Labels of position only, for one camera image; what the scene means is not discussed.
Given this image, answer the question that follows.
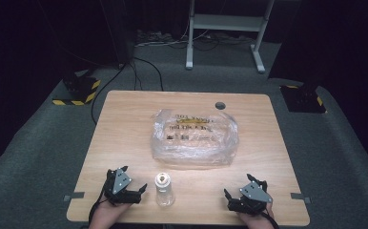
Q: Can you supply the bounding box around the dark curtain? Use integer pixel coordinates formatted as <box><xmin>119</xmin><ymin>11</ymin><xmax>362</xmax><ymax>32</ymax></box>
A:
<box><xmin>267</xmin><ymin>0</ymin><xmax>368</xmax><ymax>184</ymax></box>
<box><xmin>0</xmin><ymin>0</ymin><xmax>133</xmax><ymax>171</ymax></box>

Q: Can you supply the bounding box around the tangle of floor cables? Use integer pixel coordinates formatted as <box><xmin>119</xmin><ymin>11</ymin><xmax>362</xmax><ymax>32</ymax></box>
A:
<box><xmin>133</xmin><ymin>29</ymin><xmax>256</xmax><ymax>52</ymax></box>

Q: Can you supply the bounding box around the small clear plastic bottle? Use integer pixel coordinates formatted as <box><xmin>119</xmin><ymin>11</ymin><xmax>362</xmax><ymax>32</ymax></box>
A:
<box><xmin>153</xmin><ymin>172</ymin><xmax>176</xmax><ymax>207</ymax></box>

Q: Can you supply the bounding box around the clear printed plastic bag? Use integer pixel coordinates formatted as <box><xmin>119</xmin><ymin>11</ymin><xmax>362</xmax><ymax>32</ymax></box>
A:
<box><xmin>149</xmin><ymin>108</ymin><xmax>240</xmax><ymax>169</ymax></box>

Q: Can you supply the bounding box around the grey tape tab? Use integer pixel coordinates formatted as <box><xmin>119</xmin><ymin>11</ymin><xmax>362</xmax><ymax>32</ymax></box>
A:
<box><xmin>63</xmin><ymin>191</ymin><xmax>86</xmax><ymax>203</ymax></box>
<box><xmin>290</xmin><ymin>192</ymin><xmax>312</xmax><ymax>205</ymax></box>

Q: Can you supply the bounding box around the black base with striped edge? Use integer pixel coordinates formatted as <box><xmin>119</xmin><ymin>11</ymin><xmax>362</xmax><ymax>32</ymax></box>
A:
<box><xmin>51</xmin><ymin>71</ymin><xmax>102</xmax><ymax>107</ymax></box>
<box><xmin>279</xmin><ymin>83</ymin><xmax>328</xmax><ymax>115</ymax></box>

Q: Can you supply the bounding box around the person's right hand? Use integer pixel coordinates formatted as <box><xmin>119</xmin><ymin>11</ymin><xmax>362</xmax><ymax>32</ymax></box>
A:
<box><xmin>236</xmin><ymin>202</ymin><xmax>276</xmax><ymax>229</ymax></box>

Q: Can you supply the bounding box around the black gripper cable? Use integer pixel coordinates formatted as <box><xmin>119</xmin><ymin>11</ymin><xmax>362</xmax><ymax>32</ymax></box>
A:
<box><xmin>88</xmin><ymin>186</ymin><xmax>109</xmax><ymax>225</ymax></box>
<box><xmin>260</xmin><ymin>211</ymin><xmax>281</xmax><ymax>229</ymax></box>

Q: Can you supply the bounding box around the white metal stand frame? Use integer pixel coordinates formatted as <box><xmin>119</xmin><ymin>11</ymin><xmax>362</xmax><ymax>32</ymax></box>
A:
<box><xmin>185</xmin><ymin>0</ymin><xmax>276</xmax><ymax>74</ymax></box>

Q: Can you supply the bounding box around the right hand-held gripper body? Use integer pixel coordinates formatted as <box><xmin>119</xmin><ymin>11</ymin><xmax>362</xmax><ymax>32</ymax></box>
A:
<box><xmin>228</xmin><ymin>179</ymin><xmax>274</xmax><ymax>216</ymax></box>

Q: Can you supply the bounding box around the long black floor cable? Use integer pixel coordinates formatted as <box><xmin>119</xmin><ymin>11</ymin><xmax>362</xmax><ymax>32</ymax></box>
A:
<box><xmin>90</xmin><ymin>61</ymin><xmax>130</xmax><ymax>126</ymax></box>

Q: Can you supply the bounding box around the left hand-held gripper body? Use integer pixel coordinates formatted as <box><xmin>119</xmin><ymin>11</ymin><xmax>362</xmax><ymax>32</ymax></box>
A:
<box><xmin>103</xmin><ymin>168</ymin><xmax>142</xmax><ymax>205</ymax></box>

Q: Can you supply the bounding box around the looped black floor cable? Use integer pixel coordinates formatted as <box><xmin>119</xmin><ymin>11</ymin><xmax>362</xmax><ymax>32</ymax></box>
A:
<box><xmin>130</xmin><ymin>56</ymin><xmax>165</xmax><ymax>93</ymax></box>

